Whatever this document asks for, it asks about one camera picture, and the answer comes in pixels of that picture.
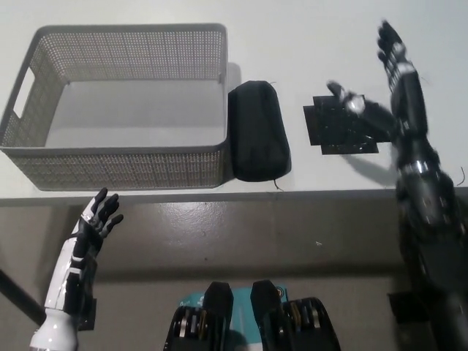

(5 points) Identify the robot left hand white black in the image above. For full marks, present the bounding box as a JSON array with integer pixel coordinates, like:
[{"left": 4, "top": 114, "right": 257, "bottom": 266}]
[{"left": 44, "top": 187, "right": 125, "bottom": 317}]

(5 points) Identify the robot right hand black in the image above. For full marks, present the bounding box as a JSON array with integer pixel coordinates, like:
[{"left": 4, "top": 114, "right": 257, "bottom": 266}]
[{"left": 326, "top": 18, "right": 439, "bottom": 170}]

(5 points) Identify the black fabric pencil case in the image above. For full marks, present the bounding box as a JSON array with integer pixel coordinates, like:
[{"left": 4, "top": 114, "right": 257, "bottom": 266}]
[{"left": 227, "top": 80, "right": 293, "bottom": 182}]

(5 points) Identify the black tape patch marker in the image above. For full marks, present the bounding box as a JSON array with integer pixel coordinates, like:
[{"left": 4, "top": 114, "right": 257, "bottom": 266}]
[{"left": 302, "top": 94, "right": 380, "bottom": 156}]

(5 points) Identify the grey perforated plastic basket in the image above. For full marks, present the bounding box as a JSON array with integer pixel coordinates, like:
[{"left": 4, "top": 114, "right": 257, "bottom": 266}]
[{"left": 0, "top": 23, "right": 232, "bottom": 192}]

